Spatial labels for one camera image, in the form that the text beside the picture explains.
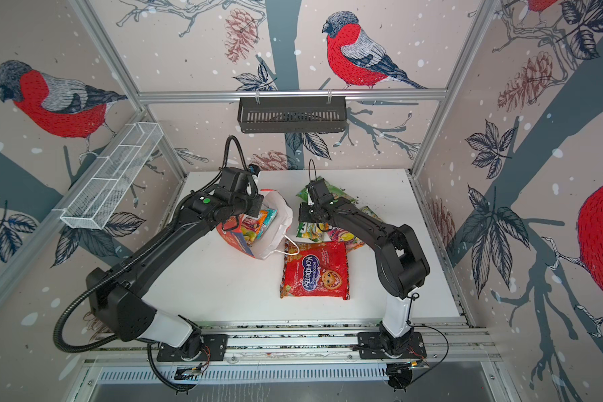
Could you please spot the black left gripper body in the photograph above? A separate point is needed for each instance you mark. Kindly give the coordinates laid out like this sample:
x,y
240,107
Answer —
x,y
251,204

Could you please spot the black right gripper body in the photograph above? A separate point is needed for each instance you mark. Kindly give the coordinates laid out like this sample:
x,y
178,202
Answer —
x,y
312,212

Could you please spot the green chips bag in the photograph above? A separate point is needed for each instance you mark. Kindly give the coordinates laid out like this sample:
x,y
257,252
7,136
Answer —
x,y
336,192

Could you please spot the orange candy snack packet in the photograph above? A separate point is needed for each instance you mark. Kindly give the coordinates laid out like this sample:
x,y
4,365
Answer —
x,y
350,240

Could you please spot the red paper gift bag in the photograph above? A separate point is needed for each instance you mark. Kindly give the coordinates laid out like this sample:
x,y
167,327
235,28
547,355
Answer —
x,y
264,235

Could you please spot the red snack bag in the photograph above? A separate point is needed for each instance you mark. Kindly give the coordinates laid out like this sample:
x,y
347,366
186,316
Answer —
x,y
315,269

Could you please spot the green yellow candy packet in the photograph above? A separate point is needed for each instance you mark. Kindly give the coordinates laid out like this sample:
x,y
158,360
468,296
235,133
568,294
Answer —
x,y
369,212
313,232

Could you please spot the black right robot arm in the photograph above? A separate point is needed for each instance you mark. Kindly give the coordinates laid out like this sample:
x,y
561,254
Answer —
x,y
400,260

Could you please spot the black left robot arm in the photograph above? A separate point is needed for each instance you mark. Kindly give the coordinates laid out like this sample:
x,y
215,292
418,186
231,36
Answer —
x,y
116,295

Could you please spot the orange candy packet in bag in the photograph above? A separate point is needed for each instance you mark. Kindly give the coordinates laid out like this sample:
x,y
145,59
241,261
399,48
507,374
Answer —
x,y
253,229

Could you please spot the black hanging basket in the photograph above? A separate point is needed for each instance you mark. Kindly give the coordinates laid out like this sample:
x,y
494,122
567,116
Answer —
x,y
319,114

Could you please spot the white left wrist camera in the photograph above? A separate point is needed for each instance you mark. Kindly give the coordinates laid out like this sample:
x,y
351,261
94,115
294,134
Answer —
x,y
254,169

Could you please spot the horizontal aluminium frame bar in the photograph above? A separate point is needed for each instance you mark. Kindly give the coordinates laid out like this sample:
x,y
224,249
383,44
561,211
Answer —
x,y
171,97

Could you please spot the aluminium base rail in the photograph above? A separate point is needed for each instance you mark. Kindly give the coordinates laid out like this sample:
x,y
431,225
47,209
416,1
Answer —
x,y
257,354

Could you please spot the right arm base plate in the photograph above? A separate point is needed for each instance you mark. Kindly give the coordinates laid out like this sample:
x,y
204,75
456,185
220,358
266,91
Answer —
x,y
383,346

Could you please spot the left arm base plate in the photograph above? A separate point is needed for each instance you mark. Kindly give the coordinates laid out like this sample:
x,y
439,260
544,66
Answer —
x,y
198,348

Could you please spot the white wire mesh shelf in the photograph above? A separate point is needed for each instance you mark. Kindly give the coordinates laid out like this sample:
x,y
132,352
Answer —
x,y
115,172

